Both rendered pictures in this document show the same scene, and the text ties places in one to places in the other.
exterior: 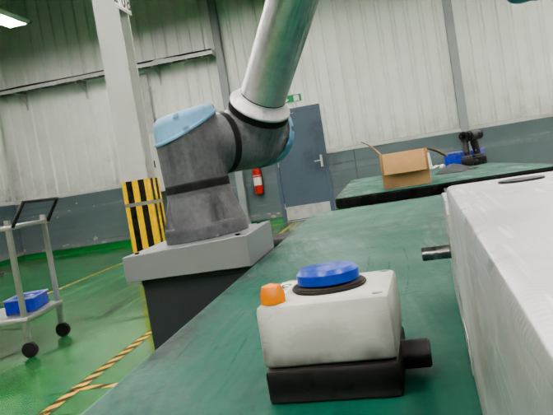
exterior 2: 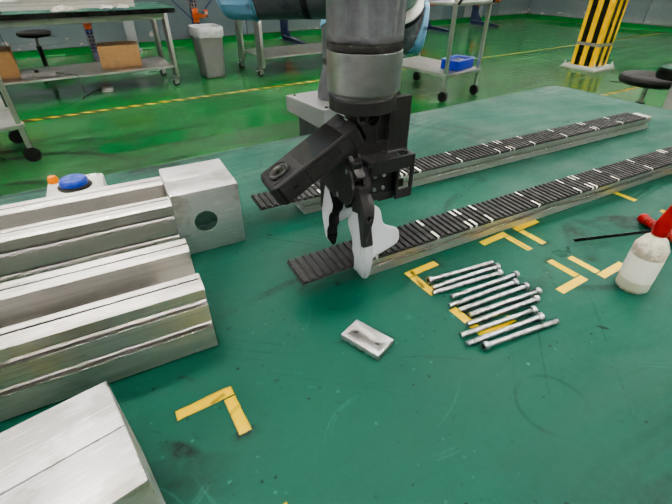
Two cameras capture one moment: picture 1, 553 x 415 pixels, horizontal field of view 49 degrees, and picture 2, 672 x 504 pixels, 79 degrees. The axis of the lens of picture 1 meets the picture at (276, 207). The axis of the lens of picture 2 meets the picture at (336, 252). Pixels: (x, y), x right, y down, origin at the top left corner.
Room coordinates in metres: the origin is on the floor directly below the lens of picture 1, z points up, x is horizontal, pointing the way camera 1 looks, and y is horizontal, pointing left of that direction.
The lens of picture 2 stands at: (0.31, -0.72, 1.12)
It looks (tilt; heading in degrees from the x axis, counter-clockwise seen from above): 35 degrees down; 48
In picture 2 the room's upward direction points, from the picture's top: straight up
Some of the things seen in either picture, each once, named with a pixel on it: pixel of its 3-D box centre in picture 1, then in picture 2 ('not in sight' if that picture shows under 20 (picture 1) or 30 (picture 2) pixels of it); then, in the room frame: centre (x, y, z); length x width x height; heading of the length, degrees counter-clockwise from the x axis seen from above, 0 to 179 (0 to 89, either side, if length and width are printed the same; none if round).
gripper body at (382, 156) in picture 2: not in sight; (366, 148); (0.63, -0.42, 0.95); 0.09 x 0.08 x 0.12; 166
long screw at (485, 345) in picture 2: not in sight; (521, 333); (0.68, -0.62, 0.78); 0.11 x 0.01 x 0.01; 161
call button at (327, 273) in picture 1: (328, 280); (74, 183); (0.39, -0.03, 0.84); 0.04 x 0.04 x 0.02
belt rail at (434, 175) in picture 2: not in sight; (506, 152); (1.13, -0.35, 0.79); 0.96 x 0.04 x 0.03; 166
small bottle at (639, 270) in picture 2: not in sight; (651, 248); (0.86, -0.68, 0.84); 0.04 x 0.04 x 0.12
